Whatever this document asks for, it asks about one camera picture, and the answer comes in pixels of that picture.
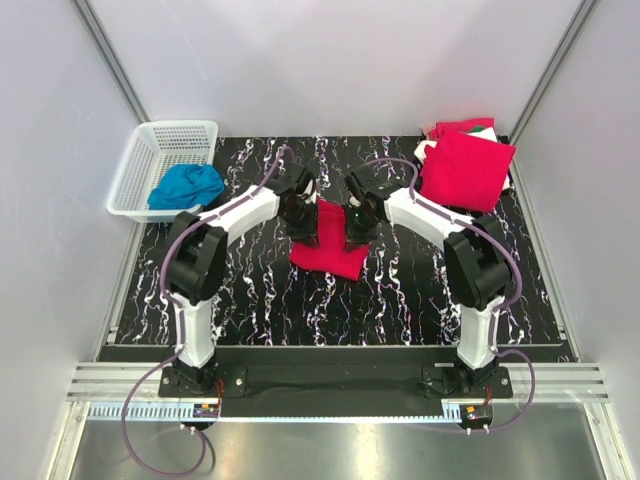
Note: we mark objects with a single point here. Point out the small controller board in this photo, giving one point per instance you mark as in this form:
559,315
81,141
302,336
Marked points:
206,410
482,413

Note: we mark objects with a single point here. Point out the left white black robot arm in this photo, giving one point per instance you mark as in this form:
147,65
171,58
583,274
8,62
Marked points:
194,265

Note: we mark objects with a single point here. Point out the stack of folded shirts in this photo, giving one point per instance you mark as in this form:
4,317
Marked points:
479,127

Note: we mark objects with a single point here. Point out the aluminium front rail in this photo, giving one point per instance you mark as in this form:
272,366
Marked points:
109,391

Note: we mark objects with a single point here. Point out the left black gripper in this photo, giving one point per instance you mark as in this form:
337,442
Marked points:
306,235

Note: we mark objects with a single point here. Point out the folded red t-shirt on stack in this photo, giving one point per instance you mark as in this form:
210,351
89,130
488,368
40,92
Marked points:
465,171

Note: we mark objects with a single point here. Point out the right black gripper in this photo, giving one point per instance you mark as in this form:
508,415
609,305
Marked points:
355,239

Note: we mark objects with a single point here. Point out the black marble pattern mat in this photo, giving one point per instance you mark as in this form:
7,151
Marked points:
401,298

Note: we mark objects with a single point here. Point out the right aluminium corner post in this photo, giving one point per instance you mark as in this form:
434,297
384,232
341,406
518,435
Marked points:
568,39

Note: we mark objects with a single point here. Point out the white plastic basket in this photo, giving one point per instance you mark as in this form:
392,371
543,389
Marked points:
154,148

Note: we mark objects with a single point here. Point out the red t-shirt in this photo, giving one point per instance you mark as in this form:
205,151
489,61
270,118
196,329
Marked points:
331,255
465,171

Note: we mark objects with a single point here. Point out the aluminium corner post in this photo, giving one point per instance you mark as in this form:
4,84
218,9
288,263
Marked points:
568,39
108,54

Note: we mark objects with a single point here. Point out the blue crumpled t-shirt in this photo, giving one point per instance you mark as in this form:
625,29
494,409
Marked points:
185,186

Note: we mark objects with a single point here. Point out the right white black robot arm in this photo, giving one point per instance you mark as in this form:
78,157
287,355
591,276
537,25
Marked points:
481,275

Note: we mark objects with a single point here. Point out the left aluminium corner post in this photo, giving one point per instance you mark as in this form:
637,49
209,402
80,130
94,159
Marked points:
108,54

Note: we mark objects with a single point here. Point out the left small controller board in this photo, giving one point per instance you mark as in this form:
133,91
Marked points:
206,410

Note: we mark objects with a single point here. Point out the right small controller board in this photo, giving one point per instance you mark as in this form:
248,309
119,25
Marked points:
482,413

